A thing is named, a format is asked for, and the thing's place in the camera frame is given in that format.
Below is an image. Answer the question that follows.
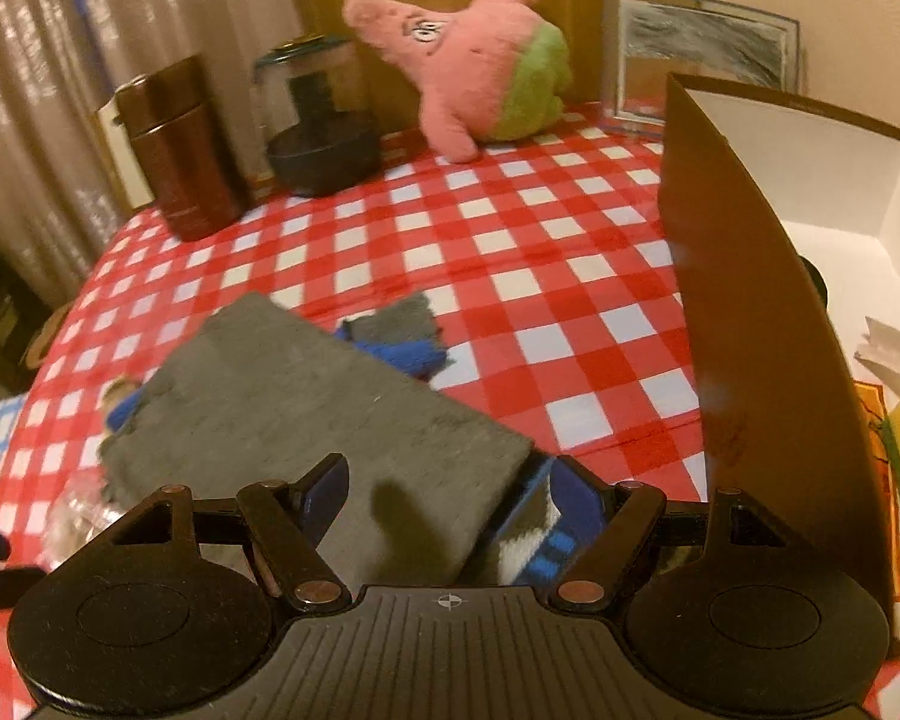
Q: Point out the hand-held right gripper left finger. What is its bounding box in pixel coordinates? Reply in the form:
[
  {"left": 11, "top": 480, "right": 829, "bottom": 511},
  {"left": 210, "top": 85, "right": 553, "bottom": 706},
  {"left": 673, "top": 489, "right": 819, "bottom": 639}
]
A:
[{"left": 109, "top": 454, "right": 350, "bottom": 612}]

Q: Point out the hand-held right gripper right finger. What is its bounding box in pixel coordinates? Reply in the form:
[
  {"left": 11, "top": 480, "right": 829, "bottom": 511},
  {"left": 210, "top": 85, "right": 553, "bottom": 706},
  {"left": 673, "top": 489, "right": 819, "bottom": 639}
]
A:
[{"left": 549, "top": 457, "right": 792, "bottom": 612}]

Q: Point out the patterned knit sock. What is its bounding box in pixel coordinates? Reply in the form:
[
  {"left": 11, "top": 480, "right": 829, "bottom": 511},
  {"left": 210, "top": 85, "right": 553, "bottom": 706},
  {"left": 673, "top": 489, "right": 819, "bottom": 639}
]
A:
[{"left": 495, "top": 461, "right": 608, "bottom": 590}]

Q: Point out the grey cloth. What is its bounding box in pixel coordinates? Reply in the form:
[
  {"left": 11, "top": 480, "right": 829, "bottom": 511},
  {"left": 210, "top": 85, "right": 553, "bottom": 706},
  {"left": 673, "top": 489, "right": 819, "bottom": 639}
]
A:
[{"left": 97, "top": 292, "right": 535, "bottom": 578}]

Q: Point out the clear bag of white pills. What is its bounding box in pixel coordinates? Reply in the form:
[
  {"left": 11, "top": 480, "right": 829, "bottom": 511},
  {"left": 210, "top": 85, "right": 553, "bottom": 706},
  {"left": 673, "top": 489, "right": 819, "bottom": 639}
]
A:
[{"left": 49, "top": 472, "right": 125, "bottom": 560}]

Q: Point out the grey and blue sock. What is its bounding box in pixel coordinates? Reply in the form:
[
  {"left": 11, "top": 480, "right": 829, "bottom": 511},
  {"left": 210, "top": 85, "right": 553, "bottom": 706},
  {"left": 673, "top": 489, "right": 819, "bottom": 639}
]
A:
[
  {"left": 107, "top": 388, "right": 145, "bottom": 437},
  {"left": 334, "top": 292, "right": 451, "bottom": 380}
]

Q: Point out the brown cardboard box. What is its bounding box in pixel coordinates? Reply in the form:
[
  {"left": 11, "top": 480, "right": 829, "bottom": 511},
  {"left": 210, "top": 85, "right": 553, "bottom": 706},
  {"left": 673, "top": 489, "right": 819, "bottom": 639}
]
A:
[{"left": 658, "top": 73, "right": 900, "bottom": 646}]

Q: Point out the orange snack packet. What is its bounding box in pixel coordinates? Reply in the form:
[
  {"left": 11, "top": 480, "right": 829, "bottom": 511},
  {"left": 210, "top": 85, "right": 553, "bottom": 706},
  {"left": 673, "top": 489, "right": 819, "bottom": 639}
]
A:
[{"left": 853, "top": 381, "right": 900, "bottom": 470}]

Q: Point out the black and red round coaster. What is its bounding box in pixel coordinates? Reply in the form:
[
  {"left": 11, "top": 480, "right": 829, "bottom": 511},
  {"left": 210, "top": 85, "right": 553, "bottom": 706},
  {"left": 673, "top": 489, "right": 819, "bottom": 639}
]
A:
[{"left": 795, "top": 255, "right": 831, "bottom": 310}]

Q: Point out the red white checkered tablecloth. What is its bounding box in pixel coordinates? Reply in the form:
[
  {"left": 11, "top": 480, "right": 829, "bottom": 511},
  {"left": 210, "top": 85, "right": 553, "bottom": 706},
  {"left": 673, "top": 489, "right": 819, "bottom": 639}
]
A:
[{"left": 0, "top": 101, "right": 900, "bottom": 720}]

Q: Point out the dark wooden shelf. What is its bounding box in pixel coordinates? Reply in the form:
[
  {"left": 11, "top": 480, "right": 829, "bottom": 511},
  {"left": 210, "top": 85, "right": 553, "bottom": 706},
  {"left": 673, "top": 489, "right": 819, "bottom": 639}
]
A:
[{"left": 0, "top": 217, "right": 53, "bottom": 391}]

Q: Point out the dark glass jar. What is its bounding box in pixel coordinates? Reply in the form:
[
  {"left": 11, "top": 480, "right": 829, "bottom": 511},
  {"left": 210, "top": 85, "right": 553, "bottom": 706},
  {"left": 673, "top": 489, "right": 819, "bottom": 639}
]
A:
[{"left": 253, "top": 36, "right": 382, "bottom": 198}]

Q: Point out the brown metal canister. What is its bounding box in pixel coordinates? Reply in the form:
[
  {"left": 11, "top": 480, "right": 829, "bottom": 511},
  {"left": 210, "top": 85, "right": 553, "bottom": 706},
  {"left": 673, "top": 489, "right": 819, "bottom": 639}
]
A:
[{"left": 114, "top": 54, "right": 252, "bottom": 242}]

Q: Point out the white wooden chair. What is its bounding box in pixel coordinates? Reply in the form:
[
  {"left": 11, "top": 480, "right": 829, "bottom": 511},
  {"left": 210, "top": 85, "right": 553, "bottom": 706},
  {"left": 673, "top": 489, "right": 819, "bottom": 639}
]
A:
[{"left": 96, "top": 100, "right": 132, "bottom": 137}]

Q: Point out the beige curtain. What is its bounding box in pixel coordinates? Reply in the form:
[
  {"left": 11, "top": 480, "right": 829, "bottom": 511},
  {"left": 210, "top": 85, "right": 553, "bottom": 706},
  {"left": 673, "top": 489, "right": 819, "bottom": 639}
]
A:
[{"left": 0, "top": 0, "right": 305, "bottom": 308}]

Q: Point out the pink starfish plush toy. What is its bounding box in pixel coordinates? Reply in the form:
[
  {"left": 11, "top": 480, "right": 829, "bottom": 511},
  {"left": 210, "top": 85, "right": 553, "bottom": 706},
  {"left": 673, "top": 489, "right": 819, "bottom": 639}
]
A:
[{"left": 343, "top": 0, "right": 573, "bottom": 164}]

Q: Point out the clear picture frame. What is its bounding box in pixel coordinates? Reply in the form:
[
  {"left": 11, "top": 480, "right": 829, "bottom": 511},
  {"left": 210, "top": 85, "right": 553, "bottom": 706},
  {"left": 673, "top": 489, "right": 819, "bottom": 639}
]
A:
[{"left": 600, "top": 0, "right": 803, "bottom": 140}]

